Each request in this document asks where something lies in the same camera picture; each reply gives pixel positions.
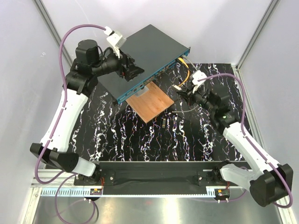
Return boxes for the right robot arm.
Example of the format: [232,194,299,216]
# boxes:
[177,88,293,207]

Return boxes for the grey ethernet cable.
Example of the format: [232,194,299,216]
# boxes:
[172,55,206,114]

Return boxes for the small brass metal part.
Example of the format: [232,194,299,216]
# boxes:
[162,118,166,128]

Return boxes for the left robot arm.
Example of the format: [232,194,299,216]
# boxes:
[30,40,144,185]

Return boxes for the grey metal bracket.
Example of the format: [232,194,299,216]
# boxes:
[135,86,149,97]

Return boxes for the teal network switch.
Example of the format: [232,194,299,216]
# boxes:
[98,24,190,105]

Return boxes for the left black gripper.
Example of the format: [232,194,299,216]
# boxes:
[92,45,144,80]

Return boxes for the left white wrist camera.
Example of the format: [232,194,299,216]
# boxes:
[104,26,126,58]

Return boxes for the wooden board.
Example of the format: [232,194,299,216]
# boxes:
[126,82,174,123]

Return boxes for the black marble pattern mat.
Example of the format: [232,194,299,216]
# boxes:
[68,63,245,161]

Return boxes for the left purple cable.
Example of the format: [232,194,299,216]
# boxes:
[34,24,107,222]

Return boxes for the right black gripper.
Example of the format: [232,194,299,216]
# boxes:
[178,83,216,114]

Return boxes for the purple cable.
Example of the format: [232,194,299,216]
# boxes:
[34,24,107,222]
[198,73,294,208]

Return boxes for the yellow ethernet cable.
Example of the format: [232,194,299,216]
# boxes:
[173,57,193,101]

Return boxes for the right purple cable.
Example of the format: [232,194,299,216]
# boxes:
[198,73,294,208]

